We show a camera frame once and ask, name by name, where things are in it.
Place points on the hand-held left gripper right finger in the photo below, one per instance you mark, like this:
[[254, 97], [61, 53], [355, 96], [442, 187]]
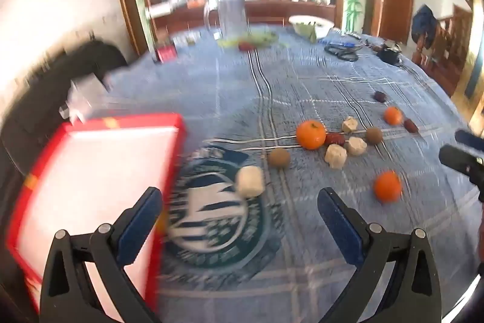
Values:
[[338, 226]]

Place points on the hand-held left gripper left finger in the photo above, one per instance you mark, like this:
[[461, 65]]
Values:
[[141, 221]]

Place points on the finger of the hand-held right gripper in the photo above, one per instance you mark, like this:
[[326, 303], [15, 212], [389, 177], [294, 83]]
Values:
[[470, 140], [459, 159]]

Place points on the red date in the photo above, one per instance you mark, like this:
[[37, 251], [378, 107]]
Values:
[[410, 125], [335, 138], [380, 96]]

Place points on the medium orange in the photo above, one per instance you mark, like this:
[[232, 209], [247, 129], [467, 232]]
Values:
[[387, 186]]

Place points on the red rectangular tray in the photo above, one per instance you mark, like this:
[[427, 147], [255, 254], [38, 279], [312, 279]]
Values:
[[94, 175]]

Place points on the pale lumpy chunk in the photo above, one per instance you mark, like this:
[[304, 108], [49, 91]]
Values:
[[335, 156], [349, 124], [357, 146], [249, 182]]

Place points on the small orange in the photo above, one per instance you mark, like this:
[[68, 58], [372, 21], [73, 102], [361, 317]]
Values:
[[393, 115]]

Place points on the large orange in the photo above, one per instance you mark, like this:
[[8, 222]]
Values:
[[311, 135]]

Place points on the wooden staircase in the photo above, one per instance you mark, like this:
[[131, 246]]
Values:
[[452, 46]]

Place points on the black box device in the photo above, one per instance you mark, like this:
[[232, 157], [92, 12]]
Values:
[[389, 55]]

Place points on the dark hanging jacket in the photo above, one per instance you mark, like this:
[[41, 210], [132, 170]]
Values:
[[423, 24]]

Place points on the white plastic bag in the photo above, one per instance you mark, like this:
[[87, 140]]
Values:
[[85, 98]]

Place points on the blue plaid tablecloth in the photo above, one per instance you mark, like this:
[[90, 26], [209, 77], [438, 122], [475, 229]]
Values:
[[302, 88]]

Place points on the brown wooden door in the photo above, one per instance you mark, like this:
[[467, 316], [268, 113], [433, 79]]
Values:
[[397, 5]]

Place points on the black scissors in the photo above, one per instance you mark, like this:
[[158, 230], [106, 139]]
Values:
[[342, 53]]

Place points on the black sofa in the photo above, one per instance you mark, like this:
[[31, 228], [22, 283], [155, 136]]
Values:
[[56, 81]]

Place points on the blue pen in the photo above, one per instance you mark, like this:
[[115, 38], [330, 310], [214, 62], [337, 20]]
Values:
[[336, 42]]

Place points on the small red box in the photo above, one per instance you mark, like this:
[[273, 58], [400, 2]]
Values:
[[166, 53]]

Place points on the green leaf scrap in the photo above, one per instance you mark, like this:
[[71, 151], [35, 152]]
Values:
[[310, 33]]

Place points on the white bowl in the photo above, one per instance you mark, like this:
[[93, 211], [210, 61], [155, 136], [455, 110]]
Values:
[[308, 22]]

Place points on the small red fruit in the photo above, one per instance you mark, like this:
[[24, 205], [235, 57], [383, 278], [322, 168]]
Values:
[[246, 46]]

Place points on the green leafy vegetable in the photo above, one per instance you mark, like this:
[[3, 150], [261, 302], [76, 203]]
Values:
[[261, 38]]

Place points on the clear glass pitcher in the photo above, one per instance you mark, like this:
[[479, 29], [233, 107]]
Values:
[[230, 14]]

